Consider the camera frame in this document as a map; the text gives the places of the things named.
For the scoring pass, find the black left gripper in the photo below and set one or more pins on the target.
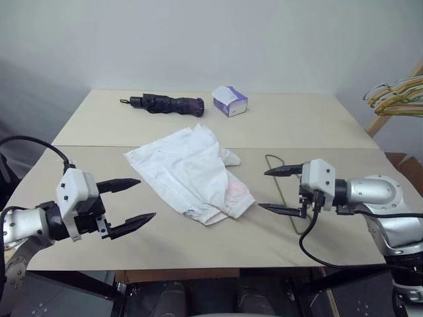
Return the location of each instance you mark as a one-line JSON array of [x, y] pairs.
[[86, 211]]

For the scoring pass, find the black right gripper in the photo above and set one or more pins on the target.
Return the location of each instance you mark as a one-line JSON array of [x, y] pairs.
[[307, 198]]

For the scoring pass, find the white garment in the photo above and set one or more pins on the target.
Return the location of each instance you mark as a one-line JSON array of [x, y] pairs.
[[188, 171]]

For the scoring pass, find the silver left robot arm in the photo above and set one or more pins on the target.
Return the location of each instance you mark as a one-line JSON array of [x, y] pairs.
[[23, 221]]

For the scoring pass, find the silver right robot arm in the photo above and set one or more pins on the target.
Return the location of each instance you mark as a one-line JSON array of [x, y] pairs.
[[380, 191]]

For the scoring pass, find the brown wooden apron board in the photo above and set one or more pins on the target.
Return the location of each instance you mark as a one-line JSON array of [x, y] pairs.
[[181, 275]]

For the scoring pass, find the purple white tissue box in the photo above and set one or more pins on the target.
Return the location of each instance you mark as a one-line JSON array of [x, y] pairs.
[[228, 100]]

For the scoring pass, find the folded dark purple umbrella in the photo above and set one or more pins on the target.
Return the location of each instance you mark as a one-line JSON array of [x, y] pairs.
[[168, 105]]

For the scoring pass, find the dark rounded shape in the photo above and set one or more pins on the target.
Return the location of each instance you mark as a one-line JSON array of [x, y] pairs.
[[181, 298], [254, 298]]

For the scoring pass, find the wooden clothes rack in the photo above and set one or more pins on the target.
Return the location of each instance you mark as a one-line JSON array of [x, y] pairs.
[[378, 123]]

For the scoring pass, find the bunch of coloured hangers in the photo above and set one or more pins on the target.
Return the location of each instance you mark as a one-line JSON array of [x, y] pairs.
[[396, 99]]

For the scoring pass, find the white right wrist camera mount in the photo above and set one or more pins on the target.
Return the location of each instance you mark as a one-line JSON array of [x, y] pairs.
[[319, 178]]

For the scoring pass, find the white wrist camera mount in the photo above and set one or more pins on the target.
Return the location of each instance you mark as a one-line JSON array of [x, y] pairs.
[[319, 178], [71, 188]]

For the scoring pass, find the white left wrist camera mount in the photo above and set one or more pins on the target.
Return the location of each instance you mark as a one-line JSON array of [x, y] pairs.
[[71, 188]]

